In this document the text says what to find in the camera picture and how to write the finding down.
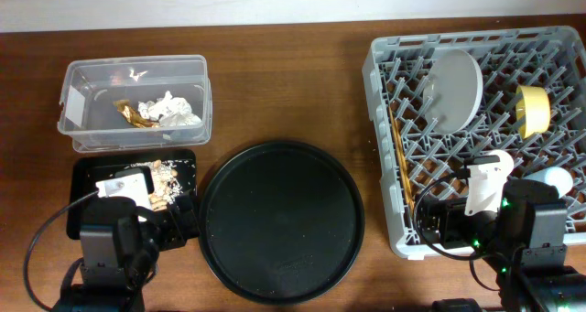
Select food scraps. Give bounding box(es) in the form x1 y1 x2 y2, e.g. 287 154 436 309
131 159 188 211

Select large white tissue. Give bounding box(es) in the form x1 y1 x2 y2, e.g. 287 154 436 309
157 97 201 127

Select gold foil wrapper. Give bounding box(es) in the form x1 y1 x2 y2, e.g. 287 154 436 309
114 100 159 128

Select small white tissue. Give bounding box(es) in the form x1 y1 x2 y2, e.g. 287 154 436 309
138 91 173 122

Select blue cup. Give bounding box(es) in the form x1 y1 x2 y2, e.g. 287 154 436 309
525 167 573 197

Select grey plate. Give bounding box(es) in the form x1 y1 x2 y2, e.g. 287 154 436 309
423 49 483 134

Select yellow bowl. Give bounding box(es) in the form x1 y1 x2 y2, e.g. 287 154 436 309
515 86 551 139

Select pink cup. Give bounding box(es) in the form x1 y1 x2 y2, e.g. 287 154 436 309
479 149 515 179

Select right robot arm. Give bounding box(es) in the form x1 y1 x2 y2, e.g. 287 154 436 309
413 179 585 311

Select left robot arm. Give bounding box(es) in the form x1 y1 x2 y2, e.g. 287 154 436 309
52 194 200 312

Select grey dishwasher rack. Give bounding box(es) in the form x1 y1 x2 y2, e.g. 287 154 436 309
362 27 585 260

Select black rectangular tray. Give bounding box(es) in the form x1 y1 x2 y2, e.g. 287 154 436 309
71 149 200 242

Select round black tray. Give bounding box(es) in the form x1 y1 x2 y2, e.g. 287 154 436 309
199 141 365 306

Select clear plastic bin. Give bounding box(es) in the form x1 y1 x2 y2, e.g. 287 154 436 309
57 55 212 153

